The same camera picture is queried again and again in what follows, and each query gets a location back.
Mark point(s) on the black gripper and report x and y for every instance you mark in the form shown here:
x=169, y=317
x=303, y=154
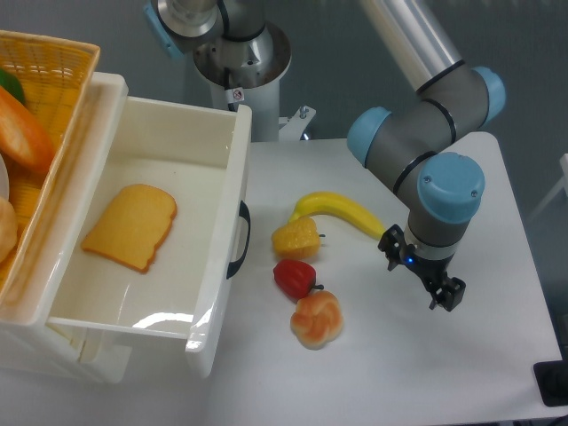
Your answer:
x=445, y=292

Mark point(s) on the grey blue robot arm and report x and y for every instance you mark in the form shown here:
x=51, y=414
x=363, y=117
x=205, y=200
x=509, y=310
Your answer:
x=408, y=153

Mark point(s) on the white drawer cabinet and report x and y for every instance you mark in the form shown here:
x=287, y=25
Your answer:
x=28, y=341

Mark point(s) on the knotted bread roll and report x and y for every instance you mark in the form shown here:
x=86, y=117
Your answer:
x=317, y=320

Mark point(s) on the red bell pepper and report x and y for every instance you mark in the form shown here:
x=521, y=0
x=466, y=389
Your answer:
x=295, y=278

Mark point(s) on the yellow bell pepper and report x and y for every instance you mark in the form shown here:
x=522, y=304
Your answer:
x=297, y=240

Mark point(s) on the yellow banana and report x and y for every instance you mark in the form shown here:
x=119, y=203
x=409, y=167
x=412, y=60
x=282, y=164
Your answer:
x=342, y=207

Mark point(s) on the black device at edge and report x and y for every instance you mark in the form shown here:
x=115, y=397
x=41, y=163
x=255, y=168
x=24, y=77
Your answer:
x=551, y=377

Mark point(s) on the toast bread slice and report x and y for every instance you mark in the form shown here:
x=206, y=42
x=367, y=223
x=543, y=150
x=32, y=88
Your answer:
x=133, y=226

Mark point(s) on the yellow woven basket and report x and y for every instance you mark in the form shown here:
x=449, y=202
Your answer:
x=55, y=74

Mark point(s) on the round bun in basket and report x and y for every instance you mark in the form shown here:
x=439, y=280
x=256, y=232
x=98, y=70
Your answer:
x=9, y=229

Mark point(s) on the orange baguette loaf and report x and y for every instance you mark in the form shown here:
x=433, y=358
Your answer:
x=23, y=138

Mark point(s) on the green pepper in basket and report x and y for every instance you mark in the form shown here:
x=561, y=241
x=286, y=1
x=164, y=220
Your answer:
x=12, y=85

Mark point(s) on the white frame at right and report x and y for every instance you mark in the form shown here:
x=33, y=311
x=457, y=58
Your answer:
x=559, y=187

